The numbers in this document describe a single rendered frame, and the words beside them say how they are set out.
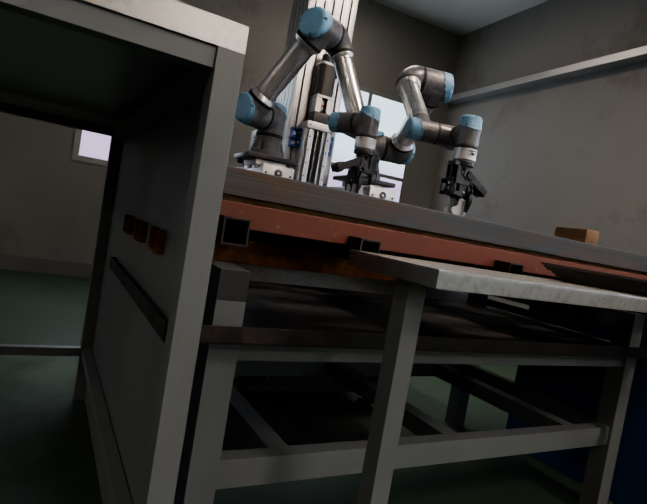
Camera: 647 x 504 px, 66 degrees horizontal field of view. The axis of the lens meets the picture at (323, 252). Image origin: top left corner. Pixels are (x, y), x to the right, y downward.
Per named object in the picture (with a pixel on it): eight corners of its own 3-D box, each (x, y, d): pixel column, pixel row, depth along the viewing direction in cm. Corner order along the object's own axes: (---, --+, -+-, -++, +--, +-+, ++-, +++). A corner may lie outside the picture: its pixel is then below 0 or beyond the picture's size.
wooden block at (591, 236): (597, 247, 159) (600, 231, 159) (584, 244, 157) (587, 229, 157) (565, 243, 170) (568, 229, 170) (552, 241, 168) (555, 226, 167)
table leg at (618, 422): (605, 510, 170) (645, 315, 166) (595, 512, 167) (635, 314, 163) (589, 500, 175) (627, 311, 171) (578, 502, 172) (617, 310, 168)
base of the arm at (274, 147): (244, 154, 221) (248, 132, 221) (276, 161, 228) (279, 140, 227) (254, 152, 207) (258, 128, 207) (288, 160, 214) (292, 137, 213)
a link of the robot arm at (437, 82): (377, 146, 247) (423, 59, 201) (405, 152, 250) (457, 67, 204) (377, 165, 241) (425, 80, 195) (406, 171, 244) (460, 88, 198)
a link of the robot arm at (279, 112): (288, 138, 219) (293, 108, 218) (270, 131, 208) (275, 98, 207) (267, 137, 225) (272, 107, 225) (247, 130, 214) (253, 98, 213)
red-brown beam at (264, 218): (660, 293, 168) (664, 275, 167) (203, 223, 91) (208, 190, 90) (633, 288, 175) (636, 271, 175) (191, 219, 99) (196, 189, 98)
